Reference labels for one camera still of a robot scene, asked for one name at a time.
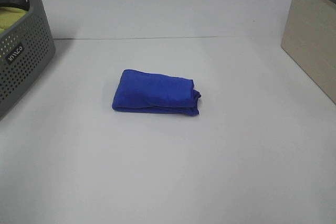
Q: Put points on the beige storage bin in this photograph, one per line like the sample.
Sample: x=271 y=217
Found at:
x=309 y=39

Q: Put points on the blue microfibre towel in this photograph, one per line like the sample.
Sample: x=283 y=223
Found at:
x=142 y=92

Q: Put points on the grey perforated plastic basket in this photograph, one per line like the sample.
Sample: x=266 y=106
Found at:
x=26 y=49

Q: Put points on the yellow-green towel in basket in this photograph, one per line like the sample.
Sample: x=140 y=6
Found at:
x=9 y=16

